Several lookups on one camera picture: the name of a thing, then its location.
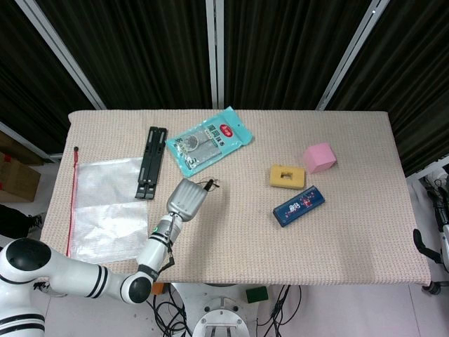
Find black folding laptop stand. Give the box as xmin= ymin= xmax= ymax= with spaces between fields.
xmin=135 ymin=126 xmax=168 ymax=201

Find brown cardboard box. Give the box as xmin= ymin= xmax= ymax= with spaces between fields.
xmin=0 ymin=131 xmax=46 ymax=166
xmin=0 ymin=151 xmax=41 ymax=203

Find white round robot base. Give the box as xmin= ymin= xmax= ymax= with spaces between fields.
xmin=171 ymin=282 xmax=271 ymax=337

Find black cloth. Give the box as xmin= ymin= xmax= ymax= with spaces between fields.
xmin=0 ymin=204 xmax=35 ymax=240

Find pink cube box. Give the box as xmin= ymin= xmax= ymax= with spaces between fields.
xmin=302 ymin=142 xmax=338 ymax=175

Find grey white sneaker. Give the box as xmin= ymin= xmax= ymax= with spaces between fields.
xmin=28 ymin=213 xmax=45 ymax=233

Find black floor cable bundle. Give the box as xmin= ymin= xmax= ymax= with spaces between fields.
xmin=145 ymin=283 xmax=194 ymax=337
xmin=255 ymin=284 xmax=303 ymax=337

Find black pleated curtain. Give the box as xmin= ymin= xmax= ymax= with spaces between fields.
xmin=328 ymin=0 xmax=449 ymax=176
xmin=223 ymin=0 xmax=371 ymax=110
xmin=34 ymin=0 xmax=213 ymax=110
xmin=0 ymin=0 xmax=96 ymax=155

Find thin-framed eyeglasses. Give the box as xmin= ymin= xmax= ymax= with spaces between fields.
xmin=195 ymin=177 xmax=221 ymax=192

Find beige waffle tablecloth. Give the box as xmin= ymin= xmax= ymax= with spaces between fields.
xmin=32 ymin=109 xmax=432 ymax=287

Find clear red-zipper plastic bag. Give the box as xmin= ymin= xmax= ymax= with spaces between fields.
xmin=65 ymin=146 xmax=149 ymax=264

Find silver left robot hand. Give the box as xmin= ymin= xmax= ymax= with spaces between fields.
xmin=165 ymin=178 xmax=216 ymax=223

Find green block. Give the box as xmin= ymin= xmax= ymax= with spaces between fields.
xmin=245 ymin=286 xmax=269 ymax=305

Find dark blue rectangular box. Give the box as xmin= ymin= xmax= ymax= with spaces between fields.
xmin=272 ymin=185 xmax=326 ymax=228

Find yellow sponge with hole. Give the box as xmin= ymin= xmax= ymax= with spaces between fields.
xmin=269 ymin=164 xmax=308 ymax=191

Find teal plastic product package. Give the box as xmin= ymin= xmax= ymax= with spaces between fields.
xmin=164 ymin=105 xmax=254 ymax=178

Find grey metal frame post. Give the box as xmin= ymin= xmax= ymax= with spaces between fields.
xmin=205 ymin=0 xmax=225 ymax=109
xmin=406 ymin=150 xmax=449 ymax=183
xmin=15 ymin=0 xmax=107 ymax=110
xmin=0 ymin=121 xmax=57 ymax=163
xmin=314 ymin=0 xmax=391 ymax=111

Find white black machine with cables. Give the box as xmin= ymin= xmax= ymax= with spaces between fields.
xmin=412 ymin=168 xmax=449 ymax=294

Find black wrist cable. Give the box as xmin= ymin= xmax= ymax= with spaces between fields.
xmin=161 ymin=216 xmax=177 ymax=271

